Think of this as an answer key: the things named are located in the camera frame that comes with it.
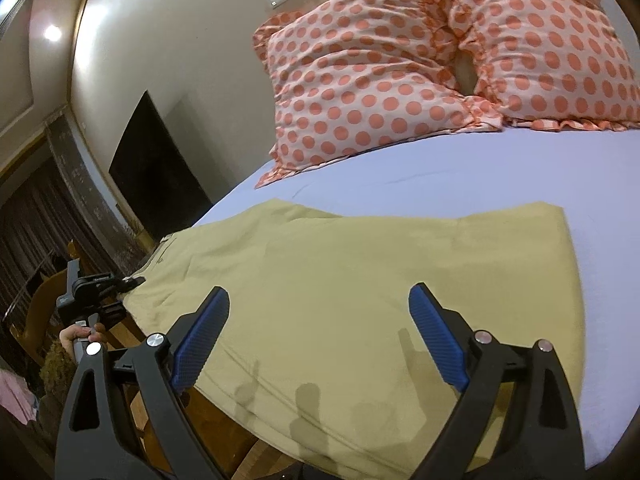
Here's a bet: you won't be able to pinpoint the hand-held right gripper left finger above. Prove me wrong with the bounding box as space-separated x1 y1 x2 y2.
54 286 231 480

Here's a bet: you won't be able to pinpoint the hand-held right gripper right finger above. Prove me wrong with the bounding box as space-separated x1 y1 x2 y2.
407 282 581 480

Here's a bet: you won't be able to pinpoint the tan pants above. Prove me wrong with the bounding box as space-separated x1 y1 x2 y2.
122 199 587 479

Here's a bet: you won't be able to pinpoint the person's left forearm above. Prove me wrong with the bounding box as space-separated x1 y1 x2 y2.
37 340 79 413

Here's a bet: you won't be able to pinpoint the person's left hand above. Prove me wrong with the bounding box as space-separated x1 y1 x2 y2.
59 323 108 356

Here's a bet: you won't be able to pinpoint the wooden chair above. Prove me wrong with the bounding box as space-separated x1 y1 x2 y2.
9 239 81 368

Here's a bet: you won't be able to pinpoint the dark brown curtain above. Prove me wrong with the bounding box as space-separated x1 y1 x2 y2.
0 157 76 322

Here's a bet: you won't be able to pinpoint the black flat panel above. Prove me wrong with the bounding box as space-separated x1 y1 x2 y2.
108 90 214 242

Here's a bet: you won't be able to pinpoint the grey patterned curtain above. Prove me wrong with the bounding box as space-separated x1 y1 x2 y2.
44 114 148 273

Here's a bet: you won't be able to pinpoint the pink cloth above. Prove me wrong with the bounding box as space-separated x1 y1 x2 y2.
0 367 39 423

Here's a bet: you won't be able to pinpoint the bed with lavender sheet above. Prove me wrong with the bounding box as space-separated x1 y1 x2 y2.
192 127 640 472

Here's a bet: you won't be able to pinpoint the orange polka dot pillow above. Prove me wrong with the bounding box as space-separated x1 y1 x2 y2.
252 0 506 190
384 0 640 134

